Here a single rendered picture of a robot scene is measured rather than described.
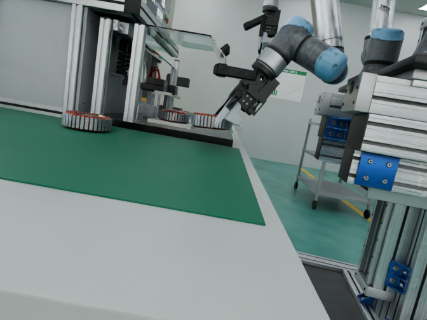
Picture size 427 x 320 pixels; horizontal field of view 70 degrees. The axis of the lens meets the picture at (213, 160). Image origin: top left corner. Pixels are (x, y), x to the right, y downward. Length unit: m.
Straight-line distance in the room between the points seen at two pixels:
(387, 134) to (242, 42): 5.88
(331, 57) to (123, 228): 0.66
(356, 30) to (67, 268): 7.01
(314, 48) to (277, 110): 5.72
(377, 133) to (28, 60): 0.97
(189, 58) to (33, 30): 5.59
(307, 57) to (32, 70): 0.77
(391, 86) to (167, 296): 0.73
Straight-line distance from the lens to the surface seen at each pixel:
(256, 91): 0.83
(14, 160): 0.43
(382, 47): 1.38
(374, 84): 0.81
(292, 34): 0.85
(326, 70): 0.80
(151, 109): 1.35
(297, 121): 6.60
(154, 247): 0.22
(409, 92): 0.84
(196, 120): 0.79
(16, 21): 1.11
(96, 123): 0.75
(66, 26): 1.04
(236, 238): 0.26
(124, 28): 1.04
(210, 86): 6.46
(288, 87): 6.57
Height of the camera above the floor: 0.85
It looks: 9 degrees down
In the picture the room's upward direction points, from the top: 10 degrees clockwise
